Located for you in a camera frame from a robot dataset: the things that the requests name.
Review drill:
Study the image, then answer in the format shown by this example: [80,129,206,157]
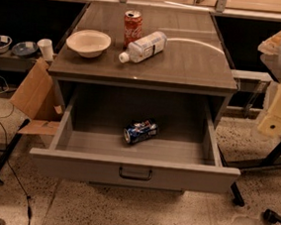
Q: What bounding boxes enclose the white paper bowl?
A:
[65,30,111,58]

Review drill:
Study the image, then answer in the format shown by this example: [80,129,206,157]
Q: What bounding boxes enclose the black tripod leg left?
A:
[0,131,22,183]

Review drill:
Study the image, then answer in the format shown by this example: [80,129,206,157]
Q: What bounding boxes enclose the white paper cup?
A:
[37,39,53,61]

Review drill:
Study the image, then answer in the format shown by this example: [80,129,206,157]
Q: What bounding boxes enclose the clear plastic water bottle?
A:
[119,32,167,63]

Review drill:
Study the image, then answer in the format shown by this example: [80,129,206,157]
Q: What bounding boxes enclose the blue pepsi can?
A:
[123,118,159,145]

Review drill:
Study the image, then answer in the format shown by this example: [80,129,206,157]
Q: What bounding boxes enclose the red coca-cola can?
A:
[123,10,142,48]

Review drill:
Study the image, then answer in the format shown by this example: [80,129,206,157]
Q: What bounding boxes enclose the black floor cable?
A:
[0,100,44,225]

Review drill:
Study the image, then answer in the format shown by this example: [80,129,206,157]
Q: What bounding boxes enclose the grey open drawer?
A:
[31,84,240,193]

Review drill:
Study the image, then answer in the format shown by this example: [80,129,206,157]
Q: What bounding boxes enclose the black stand leg right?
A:
[213,109,281,212]

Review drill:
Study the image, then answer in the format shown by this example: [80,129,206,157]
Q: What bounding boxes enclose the black drawer handle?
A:
[119,168,152,181]

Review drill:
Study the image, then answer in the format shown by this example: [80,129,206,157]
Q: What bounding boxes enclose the grey cabinet with counter top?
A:
[49,1,237,121]

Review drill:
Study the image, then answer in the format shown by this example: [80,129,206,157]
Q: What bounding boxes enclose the blue bowl on shelf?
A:
[11,41,39,58]

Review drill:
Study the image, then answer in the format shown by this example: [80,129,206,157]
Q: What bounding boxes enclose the brown cardboard box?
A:
[10,58,64,136]

